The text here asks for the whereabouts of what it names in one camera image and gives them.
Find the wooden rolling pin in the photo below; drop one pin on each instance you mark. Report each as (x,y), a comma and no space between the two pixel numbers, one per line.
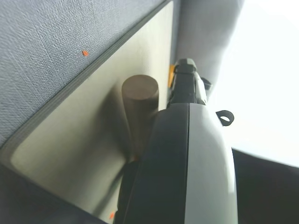
(139,93)

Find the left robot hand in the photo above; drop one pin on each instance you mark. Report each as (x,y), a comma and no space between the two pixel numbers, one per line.
(187,163)

